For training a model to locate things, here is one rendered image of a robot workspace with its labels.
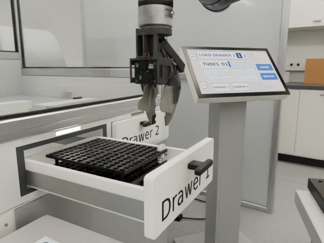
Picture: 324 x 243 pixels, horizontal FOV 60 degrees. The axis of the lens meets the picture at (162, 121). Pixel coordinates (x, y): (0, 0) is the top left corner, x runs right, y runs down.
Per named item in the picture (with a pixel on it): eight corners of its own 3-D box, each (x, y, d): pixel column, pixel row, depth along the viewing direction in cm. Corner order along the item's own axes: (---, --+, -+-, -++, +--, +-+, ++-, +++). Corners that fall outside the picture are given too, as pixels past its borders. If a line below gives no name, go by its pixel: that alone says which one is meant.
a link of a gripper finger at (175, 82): (161, 105, 64) (156, 67, 63) (165, 104, 66) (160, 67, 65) (179, 103, 62) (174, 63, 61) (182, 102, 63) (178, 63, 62)
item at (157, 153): (167, 151, 69) (167, 149, 69) (124, 175, 54) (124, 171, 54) (160, 150, 70) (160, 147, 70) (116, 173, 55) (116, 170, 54)
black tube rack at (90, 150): (167, 173, 70) (167, 148, 69) (125, 203, 55) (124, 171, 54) (99, 159, 80) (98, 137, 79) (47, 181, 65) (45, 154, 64)
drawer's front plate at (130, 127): (162, 137, 113) (162, 110, 111) (116, 157, 88) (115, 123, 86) (158, 137, 114) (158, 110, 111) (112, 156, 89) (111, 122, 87)
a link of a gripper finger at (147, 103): (130, 124, 64) (134, 84, 62) (144, 120, 69) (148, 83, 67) (141, 128, 63) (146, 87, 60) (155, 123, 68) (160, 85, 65)
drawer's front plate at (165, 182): (212, 180, 70) (214, 137, 68) (153, 242, 46) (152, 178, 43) (206, 178, 71) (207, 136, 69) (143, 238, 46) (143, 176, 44)
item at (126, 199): (203, 175, 70) (204, 151, 68) (149, 225, 48) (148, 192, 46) (84, 152, 89) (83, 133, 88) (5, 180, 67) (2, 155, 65)
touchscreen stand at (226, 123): (288, 280, 147) (307, 84, 127) (212, 304, 132) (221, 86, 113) (233, 229, 193) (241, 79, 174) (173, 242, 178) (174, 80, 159)
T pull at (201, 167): (213, 165, 58) (213, 158, 58) (199, 177, 52) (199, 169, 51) (196, 162, 60) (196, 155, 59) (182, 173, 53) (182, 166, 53)
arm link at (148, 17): (149, 12, 65) (181, 9, 61) (149, 33, 66) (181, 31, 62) (130, 6, 59) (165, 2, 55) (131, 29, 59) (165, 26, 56)
